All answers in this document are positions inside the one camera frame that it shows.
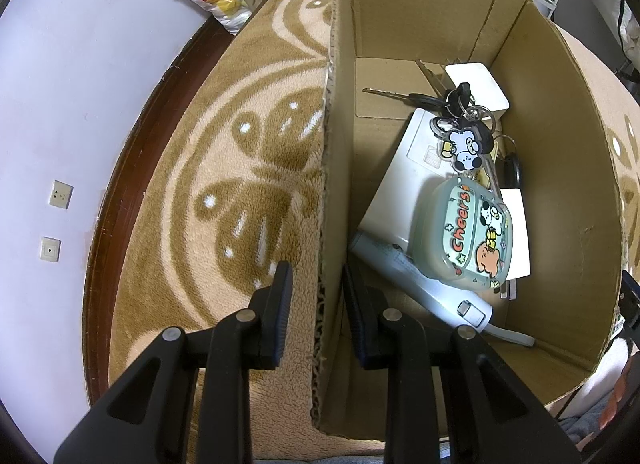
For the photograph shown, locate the white square box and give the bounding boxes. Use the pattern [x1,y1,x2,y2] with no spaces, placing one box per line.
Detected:
[444,62,510,118]

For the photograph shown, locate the wall socket lower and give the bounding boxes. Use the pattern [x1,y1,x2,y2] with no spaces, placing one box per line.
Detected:
[39,236,62,262]

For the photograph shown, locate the white charger block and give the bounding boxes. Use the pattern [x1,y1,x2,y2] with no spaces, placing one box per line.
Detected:
[500,189,530,300]

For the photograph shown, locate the cardboard box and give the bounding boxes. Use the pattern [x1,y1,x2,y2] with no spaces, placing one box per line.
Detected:
[311,0,639,439]

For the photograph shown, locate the wall socket upper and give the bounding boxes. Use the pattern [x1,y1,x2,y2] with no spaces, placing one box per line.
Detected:
[48,180,74,210]

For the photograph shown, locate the black key bunch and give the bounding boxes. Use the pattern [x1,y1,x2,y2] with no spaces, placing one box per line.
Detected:
[362,83,516,198]

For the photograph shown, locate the white switch panel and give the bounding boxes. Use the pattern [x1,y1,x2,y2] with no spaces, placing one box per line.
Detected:
[358,109,454,254]

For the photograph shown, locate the cartoon earbud case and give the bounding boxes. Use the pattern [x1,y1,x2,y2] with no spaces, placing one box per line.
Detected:
[409,176,513,293]

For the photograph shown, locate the dog keychain charm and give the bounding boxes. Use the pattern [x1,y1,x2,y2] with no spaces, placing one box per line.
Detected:
[439,128,482,172]

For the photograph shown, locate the beige patterned blanket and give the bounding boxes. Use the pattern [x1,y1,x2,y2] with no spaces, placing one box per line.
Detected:
[106,0,640,460]

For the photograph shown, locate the wall socket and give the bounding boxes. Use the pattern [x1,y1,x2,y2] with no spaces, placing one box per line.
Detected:
[48,180,74,210]
[39,236,62,262]

